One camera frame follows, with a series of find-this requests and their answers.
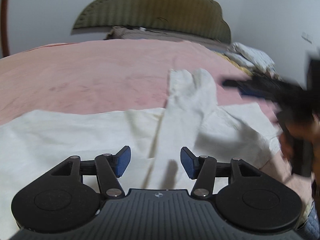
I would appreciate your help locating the person's blue jeans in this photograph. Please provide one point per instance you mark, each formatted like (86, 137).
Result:
(313, 222)

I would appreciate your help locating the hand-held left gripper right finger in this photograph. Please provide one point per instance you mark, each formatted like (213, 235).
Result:
(188, 162)

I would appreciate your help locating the white wall socket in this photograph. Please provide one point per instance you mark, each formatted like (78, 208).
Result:
(307, 37)

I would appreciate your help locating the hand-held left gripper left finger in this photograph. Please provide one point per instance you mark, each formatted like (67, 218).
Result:
(123, 161)

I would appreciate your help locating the person's right hand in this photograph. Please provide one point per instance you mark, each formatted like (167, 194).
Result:
(298, 132)

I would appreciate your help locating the white pants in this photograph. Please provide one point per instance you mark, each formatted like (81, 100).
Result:
(62, 135)

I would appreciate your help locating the brown wooden wardrobe frame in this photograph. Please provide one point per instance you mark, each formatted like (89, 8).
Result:
(3, 25)

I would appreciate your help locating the yellow cloth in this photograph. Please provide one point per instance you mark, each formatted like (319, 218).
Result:
(240, 66)

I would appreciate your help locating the white and blue patterned cloth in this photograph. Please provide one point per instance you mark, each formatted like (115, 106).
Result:
(252, 53)

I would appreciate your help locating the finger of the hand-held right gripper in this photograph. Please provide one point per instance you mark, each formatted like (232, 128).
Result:
(232, 82)
(247, 92)

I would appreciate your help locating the olive green quilted headboard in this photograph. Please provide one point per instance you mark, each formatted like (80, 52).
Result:
(155, 5)

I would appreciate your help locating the pink blanket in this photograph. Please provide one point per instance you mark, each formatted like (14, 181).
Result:
(100, 80)

